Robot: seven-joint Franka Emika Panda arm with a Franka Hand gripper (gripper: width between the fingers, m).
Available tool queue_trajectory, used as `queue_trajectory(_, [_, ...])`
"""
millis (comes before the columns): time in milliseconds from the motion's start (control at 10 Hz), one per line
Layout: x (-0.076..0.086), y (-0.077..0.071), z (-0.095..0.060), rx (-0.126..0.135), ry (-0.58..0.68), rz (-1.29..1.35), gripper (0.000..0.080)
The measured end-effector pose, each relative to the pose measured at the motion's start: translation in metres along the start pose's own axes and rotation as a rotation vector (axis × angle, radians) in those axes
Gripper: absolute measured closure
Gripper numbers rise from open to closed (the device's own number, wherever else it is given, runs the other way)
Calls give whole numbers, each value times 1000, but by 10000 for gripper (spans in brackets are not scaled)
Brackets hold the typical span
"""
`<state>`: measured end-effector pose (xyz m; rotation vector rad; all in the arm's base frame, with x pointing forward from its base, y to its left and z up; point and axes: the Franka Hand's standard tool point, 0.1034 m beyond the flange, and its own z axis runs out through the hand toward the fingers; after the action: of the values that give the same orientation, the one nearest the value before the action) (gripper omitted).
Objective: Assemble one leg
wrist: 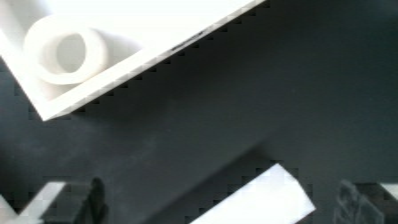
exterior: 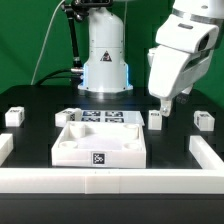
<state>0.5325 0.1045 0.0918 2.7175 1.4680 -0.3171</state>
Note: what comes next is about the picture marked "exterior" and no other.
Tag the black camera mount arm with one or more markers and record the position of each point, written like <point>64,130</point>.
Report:
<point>77,11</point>

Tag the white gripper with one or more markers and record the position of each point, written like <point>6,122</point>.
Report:
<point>183,56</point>

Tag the white U-shaped fence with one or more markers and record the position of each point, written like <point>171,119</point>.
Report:
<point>207,179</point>

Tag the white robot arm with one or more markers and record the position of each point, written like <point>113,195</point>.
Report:
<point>105,70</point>

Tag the AprilTag marker sheet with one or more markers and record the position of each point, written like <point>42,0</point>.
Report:
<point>110,116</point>

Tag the white square tabletop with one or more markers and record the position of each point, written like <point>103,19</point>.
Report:
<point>101,145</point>

